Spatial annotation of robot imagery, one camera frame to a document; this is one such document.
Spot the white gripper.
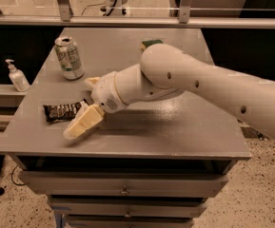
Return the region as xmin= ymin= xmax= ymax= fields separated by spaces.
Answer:
xmin=63 ymin=71 xmax=128 ymax=140

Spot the black rxbar chocolate wrapper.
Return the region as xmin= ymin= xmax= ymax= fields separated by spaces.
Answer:
xmin=43 ymin=99 xmax=88 ymax=122

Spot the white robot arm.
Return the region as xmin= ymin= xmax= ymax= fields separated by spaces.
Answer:
xmin=64 ymin=44 xmax=275 ymax=140

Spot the white green soda can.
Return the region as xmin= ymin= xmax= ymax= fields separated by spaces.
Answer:
xmin=54 ymin=36 xmax=84 ymax=80

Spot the white pump sanitizer bottle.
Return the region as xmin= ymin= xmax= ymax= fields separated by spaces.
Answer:
xmin=6 ymin=59 xmax=29 ymax=92

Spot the green yellow sponge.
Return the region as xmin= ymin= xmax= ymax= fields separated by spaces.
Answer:
xmin=140 ymin=39 xmax=163 ymax=50

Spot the top grey drawer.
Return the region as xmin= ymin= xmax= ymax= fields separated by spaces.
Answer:
xmin=19 ymin=171 xmax=228 ymax=198

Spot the grey drawer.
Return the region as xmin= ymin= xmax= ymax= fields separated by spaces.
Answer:
xmin=19 ymin=171 xmax=228 ymax=198
xmin=67 ymin=216 xmax=194 ymax=228
xmin=48 ymin=198 xmax=206 ymax=219

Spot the grey drawer cabinet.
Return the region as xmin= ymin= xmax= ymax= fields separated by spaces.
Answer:
xmin=0 ymin=27 xmax=252 ymax=228

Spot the middle grey drawer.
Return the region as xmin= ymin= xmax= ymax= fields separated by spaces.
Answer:
xmin=48 ymin=198 xmax=206 ymax=219

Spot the bottom grey drawer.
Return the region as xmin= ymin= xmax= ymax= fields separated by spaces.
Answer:
xmin=67 ymin=216 xmax=194 ymax=228

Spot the black floor cable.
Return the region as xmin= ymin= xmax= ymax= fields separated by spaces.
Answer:
xmin=10 ymin=164 xmax=26 ymax=187

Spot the metal window rail frame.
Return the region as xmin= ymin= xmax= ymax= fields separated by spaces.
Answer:
xmin=0 ymin=0 xmax=275 ymax=29

